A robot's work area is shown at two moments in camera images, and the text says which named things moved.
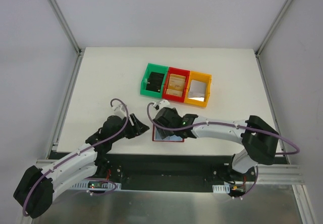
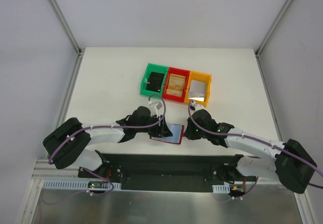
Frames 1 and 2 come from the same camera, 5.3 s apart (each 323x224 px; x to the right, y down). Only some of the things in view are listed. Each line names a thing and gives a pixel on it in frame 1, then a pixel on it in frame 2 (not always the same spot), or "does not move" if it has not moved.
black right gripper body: x=161 y=122 to x=189 y=131
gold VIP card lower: x=173 y=92 does not move
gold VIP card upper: x=176 y=81 does not move
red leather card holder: x=173 y=138 does not move
